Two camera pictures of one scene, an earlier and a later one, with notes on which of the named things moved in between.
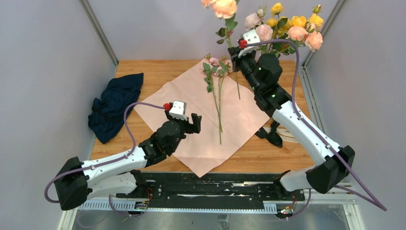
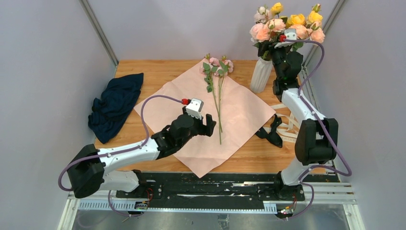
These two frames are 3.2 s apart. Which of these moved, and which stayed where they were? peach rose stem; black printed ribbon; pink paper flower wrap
Moved: peach rose stem
Stayed: black printed ribbon; pink paper flower wrap
